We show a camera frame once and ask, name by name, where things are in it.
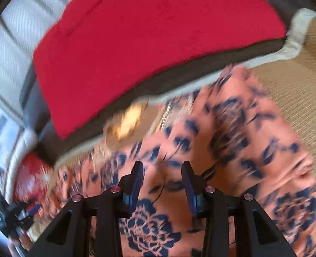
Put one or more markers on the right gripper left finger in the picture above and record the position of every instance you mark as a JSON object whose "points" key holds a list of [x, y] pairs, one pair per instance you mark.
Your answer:
{"points": [[68, 234]]}

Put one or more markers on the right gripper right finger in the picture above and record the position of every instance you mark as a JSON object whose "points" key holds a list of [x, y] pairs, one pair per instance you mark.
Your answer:
{"points": [[255, 232]]}

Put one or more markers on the orange floral garment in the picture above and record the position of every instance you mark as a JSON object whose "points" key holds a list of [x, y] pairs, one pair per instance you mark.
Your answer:
{"points": [[236, 139]]}

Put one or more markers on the red gift box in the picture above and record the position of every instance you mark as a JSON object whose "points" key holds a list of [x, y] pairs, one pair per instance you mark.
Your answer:
{"points": [[32, 179]]}

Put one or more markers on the folded white maroon quilt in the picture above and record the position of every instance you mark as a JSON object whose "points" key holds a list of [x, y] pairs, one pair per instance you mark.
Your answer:
{"points": [[26, 143]]}

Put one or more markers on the woven bamboo seat mat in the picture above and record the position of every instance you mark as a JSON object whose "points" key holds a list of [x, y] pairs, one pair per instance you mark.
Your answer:
{"points": [[288, 77]]}

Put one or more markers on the beige dotted curtain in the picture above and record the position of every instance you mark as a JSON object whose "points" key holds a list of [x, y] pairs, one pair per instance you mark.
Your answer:
{"points": [[23, 23]]}

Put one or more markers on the red knitted blanket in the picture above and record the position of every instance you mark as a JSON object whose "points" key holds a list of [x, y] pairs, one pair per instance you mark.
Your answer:
{"points": [[99, 49]]}

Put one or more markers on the dark brown leather sofa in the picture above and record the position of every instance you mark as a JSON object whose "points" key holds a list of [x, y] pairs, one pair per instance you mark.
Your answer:
{"points": [[37, 115]]}

